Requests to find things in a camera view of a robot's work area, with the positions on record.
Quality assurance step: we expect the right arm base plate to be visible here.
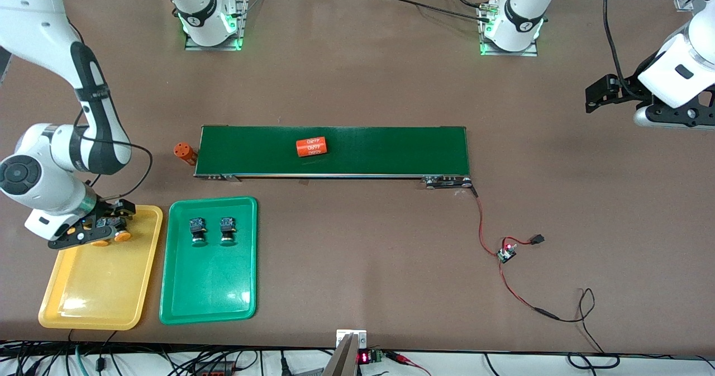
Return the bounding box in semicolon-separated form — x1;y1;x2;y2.
184;0;249;51

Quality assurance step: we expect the green belt conveyor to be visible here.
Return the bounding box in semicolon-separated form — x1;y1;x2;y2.
193;125;476;191

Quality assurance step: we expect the green plastic tray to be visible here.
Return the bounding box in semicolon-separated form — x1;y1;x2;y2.
159;196;258;325

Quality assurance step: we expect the orange cylinder marked 4680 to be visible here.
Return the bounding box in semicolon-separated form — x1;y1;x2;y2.
295;136;328;158
173;142;199;167

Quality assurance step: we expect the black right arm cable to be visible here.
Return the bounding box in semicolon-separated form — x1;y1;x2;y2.
67;21;154;201

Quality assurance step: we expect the red clip lead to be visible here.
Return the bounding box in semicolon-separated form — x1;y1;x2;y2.
385;351;432;376

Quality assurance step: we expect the white pole bracket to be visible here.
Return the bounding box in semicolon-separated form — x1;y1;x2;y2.
336;329;368;350

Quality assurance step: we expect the green mushroom push button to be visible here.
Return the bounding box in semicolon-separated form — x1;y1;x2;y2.
219;217;237;247
189;217;208;248

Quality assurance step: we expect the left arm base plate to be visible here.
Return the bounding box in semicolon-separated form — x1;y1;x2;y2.
479;2;540;58

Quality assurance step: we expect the yellow plastic tray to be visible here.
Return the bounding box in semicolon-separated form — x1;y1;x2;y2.
38;202;164;331

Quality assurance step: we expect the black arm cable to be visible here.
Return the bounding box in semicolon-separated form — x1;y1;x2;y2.
602;0;631;94
67;21;154;201

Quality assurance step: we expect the red black supply wire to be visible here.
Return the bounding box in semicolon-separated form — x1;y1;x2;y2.
499;260;561;321

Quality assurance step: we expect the aluminium camera pole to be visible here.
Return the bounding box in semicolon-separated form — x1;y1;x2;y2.
323;333;358;376

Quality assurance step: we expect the red black motor wire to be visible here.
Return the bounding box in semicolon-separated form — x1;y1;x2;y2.
471;182;505;257

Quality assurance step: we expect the thin black power cable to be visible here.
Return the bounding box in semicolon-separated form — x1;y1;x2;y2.
557;288;621;369

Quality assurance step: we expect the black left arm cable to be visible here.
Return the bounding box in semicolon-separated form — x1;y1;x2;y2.
602;0;631;94

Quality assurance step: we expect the black plug with red lead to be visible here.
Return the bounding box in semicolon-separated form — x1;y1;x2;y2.
504;234;546;249

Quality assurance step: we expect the black cable on table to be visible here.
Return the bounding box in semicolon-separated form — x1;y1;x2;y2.
385;0;493;23

